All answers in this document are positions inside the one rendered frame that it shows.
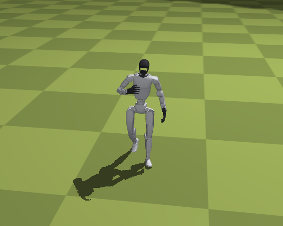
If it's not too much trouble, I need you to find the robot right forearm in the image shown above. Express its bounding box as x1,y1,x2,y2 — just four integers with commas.
117,87,127,95

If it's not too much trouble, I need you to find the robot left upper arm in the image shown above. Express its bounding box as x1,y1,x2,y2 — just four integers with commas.
151,76,162,97

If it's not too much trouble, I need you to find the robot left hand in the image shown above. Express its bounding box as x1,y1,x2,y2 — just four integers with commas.
161,107,166,123

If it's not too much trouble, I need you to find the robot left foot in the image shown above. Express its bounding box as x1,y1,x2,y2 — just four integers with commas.
145,159,152,167

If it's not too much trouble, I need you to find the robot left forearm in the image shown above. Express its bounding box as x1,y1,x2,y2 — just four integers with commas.
159,91,166,110

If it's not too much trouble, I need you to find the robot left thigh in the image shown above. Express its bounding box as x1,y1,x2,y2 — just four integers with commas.
144,107,155,140

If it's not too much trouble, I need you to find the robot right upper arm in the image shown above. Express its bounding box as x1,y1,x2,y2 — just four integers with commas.
120,74,134,89

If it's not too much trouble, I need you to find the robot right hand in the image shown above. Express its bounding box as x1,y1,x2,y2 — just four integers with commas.
126,85,140,94

